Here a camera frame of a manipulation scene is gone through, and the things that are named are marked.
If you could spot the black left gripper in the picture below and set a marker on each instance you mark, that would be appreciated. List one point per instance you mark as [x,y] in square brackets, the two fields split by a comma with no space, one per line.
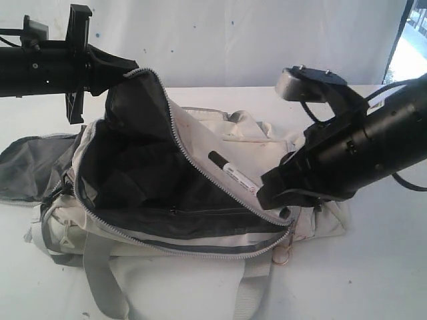
[65,66]

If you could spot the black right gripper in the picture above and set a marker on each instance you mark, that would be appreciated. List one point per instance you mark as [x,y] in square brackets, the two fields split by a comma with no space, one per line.
[318,170]

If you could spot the black white marker pen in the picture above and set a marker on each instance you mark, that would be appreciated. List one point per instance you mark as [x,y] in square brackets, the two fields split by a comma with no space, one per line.
[233,172]

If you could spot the white duffel bag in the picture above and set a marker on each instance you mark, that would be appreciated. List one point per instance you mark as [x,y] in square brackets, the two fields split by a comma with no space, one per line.
[139,182]

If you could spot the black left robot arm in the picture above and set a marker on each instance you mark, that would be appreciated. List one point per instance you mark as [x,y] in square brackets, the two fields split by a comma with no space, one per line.
[12,65]

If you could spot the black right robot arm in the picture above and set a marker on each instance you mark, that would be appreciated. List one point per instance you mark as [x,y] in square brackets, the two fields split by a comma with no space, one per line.
[393,138]

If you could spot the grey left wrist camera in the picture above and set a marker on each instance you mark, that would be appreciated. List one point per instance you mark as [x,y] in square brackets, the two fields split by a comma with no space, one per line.
[33,33]

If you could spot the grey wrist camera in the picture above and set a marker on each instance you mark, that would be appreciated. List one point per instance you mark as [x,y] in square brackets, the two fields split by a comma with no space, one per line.
[33,33]
[305,85]

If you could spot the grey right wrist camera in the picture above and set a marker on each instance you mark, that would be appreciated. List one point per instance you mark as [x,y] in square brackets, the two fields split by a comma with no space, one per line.
[305,85]

